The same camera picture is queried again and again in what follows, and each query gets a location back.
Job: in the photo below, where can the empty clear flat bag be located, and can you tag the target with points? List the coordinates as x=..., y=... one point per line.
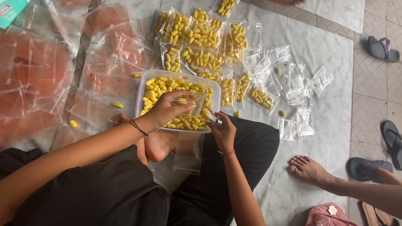
x=188, y=155

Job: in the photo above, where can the person's bare foot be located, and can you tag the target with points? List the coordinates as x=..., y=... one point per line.
x=158, y=146

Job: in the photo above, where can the person's left hand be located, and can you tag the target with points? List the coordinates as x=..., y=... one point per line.
x=161, y=113

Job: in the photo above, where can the heap of yellow candies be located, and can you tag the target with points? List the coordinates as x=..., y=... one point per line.
x=160, y=85

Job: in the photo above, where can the small clear plastic bag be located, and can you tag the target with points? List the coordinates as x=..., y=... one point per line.
x=198, y=103

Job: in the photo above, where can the person's right hand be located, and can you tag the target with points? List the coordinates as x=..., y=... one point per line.
x=224, y=135

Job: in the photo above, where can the person's black trousers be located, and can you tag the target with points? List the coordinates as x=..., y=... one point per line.
x=103, y=194

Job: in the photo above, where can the large white plastic sheet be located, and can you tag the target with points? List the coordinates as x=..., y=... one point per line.
x=317, y=59

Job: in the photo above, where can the dark grey flip-flop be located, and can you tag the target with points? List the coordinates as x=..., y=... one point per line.
x=358, y=168

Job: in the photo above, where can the heap of clear plastic bags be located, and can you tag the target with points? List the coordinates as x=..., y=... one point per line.
x=47, y=66

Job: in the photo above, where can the black flip-flop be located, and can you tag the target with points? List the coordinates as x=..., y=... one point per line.
x=391, y=138

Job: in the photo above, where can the tan sandals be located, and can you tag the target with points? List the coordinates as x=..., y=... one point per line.
x=375, y=216

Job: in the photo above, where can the pink striped bag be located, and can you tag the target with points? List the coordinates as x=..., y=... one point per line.
x=323, y=218

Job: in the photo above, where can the scattered crumpled empty packets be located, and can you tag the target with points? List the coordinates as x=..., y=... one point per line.
x=295, y=84

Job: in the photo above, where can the clear plastic container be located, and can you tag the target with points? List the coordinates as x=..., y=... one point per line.
x=217, y=94

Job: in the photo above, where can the black wrist band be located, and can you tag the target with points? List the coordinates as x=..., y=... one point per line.
x=138, y=127

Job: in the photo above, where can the teal cardboard box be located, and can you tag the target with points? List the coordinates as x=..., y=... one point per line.
x=11, y=11

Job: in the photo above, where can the pile of filled candy packets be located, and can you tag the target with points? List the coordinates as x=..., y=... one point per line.
x=201, y=39

